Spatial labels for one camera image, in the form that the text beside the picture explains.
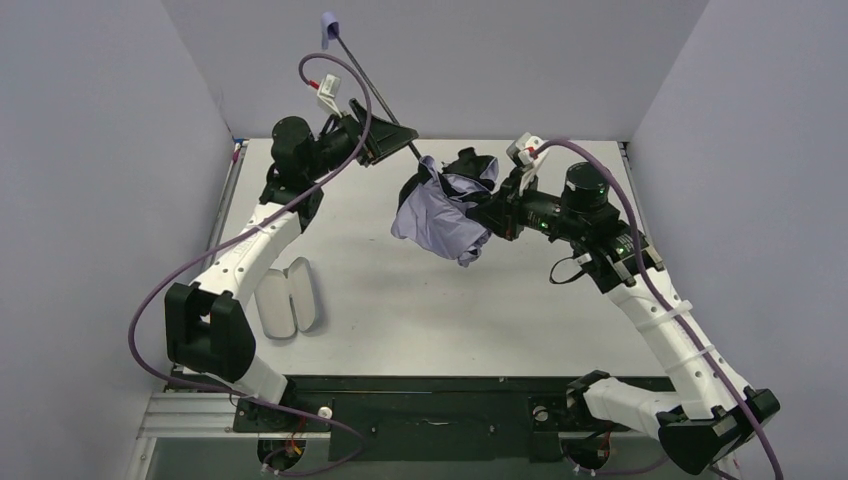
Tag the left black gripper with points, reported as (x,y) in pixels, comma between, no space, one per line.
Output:
(365,136)

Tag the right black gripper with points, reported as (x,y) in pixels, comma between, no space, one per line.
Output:
(502,208)

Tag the lavender umbrella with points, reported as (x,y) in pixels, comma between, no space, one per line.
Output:
(433,203)

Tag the lavender umbrella case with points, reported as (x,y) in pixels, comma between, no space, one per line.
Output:
(287,301)

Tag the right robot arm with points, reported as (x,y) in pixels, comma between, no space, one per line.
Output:
(711,410)

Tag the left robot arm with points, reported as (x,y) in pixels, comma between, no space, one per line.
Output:
(207,329)

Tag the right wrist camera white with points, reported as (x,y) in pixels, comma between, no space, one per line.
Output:
(523,153)

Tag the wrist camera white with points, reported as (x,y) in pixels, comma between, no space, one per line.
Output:
(523,153)
(326,91)

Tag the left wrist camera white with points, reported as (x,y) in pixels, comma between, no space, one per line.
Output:
(326,91)

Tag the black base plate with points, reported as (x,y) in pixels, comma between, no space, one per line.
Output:
(290,455)

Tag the aluminium frame rail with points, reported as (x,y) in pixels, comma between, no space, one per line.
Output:
(371,410)

